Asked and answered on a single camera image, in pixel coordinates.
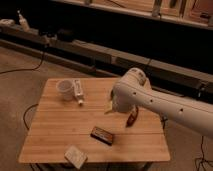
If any white tube bottle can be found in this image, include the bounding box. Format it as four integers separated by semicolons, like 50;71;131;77
73;79;84;105

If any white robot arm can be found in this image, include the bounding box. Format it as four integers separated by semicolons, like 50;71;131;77
112;68;213;139

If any black and brown eraser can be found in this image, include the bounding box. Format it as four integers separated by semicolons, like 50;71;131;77
90;127;114;146

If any black box on ledge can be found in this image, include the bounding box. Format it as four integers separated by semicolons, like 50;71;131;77
57;29;75;42

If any white spray bottle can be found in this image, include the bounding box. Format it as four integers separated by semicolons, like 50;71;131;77
17;11;30;32

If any white cup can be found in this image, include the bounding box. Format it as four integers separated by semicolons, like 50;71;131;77
56;79;73;101

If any black floor cable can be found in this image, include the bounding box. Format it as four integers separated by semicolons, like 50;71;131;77
0;49;46;131

